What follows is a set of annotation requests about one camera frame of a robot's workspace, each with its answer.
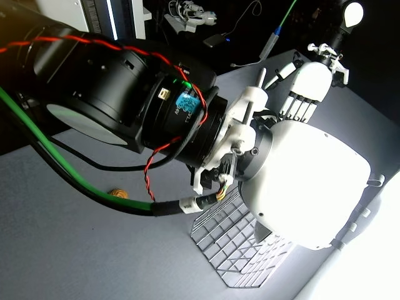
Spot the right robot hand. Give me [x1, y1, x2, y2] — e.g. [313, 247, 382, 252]
[239, 120, 387, 251]

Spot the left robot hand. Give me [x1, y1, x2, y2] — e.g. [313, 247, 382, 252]
[264, 59, 333, 123]

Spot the grey adapter dongle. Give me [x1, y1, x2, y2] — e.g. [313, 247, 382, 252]
[259, 27, 282, 60]

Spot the black box with blue light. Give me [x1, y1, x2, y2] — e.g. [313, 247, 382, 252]
[202, 33, 228, 48]

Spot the white gripper device on stand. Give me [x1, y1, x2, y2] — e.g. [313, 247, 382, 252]
[164, 0, 218, 35]

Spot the brown swirl cookie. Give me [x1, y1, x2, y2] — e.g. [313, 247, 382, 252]
[107, 188, 129, 200]

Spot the white cabinet with light strip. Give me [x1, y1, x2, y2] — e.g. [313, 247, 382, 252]
[34, 0, 153, 41]

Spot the white cable with plug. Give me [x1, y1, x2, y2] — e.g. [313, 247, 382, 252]
[230, 57, 263, 68]

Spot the thin green cable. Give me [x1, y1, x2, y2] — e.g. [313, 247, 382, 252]
[279, 0, 298, 29]

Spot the thin white looping cable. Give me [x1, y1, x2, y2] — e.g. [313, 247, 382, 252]
[224, 0, 262, 37]

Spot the silver wire dish rack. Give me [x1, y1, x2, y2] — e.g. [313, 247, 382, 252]
[189, 184, 298, 288]

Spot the black cable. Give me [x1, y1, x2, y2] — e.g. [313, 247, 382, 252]
[46, 86, 219, 173]

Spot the red black twisted wire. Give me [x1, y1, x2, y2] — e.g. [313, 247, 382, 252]
[0, 34, 209, 201]

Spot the thick green cable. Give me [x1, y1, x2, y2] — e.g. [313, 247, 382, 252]
[0, 86, 234, 218]

